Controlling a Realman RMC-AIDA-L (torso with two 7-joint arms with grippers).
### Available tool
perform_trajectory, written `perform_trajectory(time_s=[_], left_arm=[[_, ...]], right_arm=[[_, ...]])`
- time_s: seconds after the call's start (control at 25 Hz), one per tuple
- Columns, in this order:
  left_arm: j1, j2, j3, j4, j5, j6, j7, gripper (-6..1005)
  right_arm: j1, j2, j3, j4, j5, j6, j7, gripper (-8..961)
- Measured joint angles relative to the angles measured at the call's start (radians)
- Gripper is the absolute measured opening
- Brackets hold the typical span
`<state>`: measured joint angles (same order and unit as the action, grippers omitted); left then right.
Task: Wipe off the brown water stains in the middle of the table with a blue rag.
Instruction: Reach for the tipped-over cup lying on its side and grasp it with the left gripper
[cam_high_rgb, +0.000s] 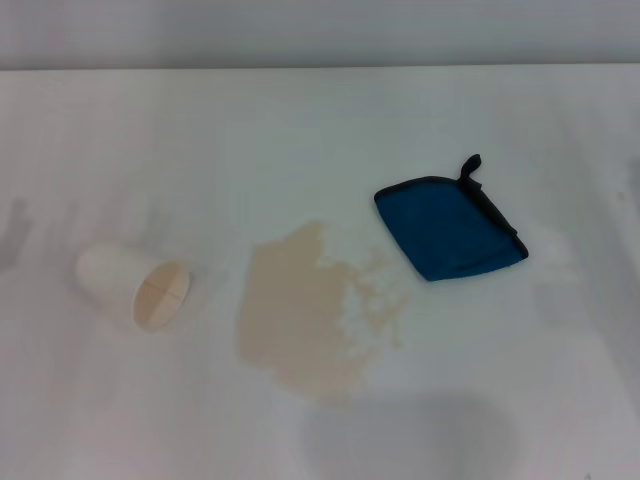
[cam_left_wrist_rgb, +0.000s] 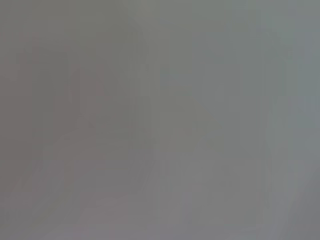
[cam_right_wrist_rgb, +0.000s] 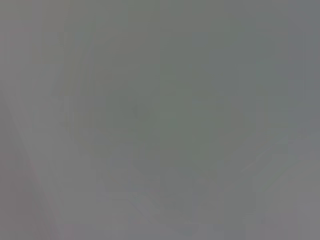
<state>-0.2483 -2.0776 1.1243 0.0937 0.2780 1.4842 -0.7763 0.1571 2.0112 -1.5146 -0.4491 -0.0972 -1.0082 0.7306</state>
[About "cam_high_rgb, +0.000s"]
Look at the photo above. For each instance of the blue rag with black trim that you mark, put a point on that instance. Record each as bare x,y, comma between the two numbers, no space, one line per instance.
440,230

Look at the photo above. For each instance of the brown water stain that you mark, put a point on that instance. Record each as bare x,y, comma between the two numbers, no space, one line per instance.
295,310

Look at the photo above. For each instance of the white paper cup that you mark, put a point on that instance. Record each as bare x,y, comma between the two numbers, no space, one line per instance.
125,280

